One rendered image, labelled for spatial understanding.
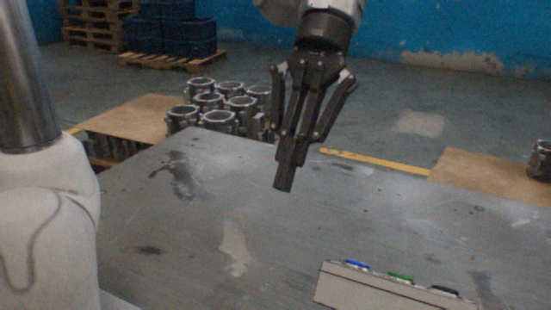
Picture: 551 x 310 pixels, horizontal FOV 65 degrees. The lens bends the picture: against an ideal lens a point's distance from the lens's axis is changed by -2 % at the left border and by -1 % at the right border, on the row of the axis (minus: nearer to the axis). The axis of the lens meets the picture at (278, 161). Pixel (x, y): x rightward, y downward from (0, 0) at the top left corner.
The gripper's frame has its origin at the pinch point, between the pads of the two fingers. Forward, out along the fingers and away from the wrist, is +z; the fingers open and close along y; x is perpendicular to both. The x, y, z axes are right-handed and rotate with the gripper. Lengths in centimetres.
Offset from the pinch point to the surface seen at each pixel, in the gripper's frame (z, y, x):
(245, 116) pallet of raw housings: -48, -103, 171
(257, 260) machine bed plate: 16.5, -15.0, 35.3
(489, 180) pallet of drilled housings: -51, 36, 228
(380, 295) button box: 12.4, 15.8, -3.5
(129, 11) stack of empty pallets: -224, -453, 385
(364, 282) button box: 11.4, 13.9, -3.5
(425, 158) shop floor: -66, -6, 273
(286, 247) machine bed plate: 12.4, -11.4, 40.6
